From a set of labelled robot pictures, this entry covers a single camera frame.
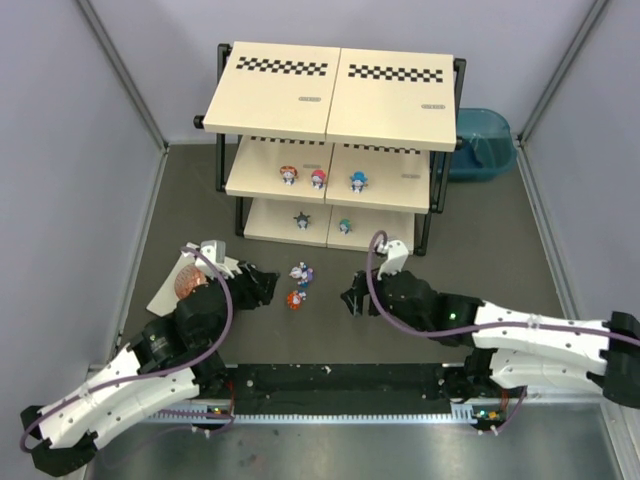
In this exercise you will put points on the orange crab Doraemon figure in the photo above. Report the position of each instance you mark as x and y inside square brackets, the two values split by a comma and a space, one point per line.
[295, 299]

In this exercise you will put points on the teal-hooded Doraemon figure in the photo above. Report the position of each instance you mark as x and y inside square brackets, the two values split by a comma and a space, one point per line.
[345, 226]

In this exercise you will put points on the red patterned bowl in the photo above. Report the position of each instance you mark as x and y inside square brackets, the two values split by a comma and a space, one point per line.
[188, 279]

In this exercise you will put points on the white sheep Doraemon figure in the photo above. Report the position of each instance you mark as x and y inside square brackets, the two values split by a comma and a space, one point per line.
[298, 272]

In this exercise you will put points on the orange lion Doraemon figure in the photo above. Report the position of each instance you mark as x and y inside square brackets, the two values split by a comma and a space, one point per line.
[289, 174]

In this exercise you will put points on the white square plate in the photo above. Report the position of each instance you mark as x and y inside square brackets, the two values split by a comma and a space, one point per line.
[165, 300]

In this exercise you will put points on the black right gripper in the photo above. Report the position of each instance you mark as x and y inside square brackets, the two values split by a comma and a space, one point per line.
[371, 293]

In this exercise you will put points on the light blue cable duct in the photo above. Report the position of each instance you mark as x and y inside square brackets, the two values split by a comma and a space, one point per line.
[200, 413]

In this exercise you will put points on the grey-hooded Doraemon figure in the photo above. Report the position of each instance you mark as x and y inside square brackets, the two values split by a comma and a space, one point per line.
[302, 221]

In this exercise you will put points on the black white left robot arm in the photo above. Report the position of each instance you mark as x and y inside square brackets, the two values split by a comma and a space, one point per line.
[173, 358]

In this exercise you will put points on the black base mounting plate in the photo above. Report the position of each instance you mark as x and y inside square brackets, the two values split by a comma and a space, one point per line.
[351, 388]

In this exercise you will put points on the three-tier beige black shelf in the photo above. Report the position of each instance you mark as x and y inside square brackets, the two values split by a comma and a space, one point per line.
[392, 115]

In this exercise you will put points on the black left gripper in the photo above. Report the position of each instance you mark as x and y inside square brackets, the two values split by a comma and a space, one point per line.
[252, 285]

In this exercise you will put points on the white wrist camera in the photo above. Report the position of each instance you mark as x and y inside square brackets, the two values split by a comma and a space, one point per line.
[210, 256]
[395, 254]

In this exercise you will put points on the blue bucket Doraemon figure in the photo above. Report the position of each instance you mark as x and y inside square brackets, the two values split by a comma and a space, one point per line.
[358, 182]

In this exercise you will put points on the pink-hooded Doraemon figure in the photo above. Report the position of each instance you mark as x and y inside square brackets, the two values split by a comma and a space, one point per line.
[318, 179]

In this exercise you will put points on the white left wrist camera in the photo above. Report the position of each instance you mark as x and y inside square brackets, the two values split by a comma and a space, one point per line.
[210, 256]

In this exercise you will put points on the teal plastic basin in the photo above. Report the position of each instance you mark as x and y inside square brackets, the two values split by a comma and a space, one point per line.
[488, 149]

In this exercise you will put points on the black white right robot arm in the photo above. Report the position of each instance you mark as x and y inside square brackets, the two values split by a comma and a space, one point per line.
[510, 349]

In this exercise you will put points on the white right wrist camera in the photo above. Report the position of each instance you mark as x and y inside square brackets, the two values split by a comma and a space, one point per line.
[395, 254]

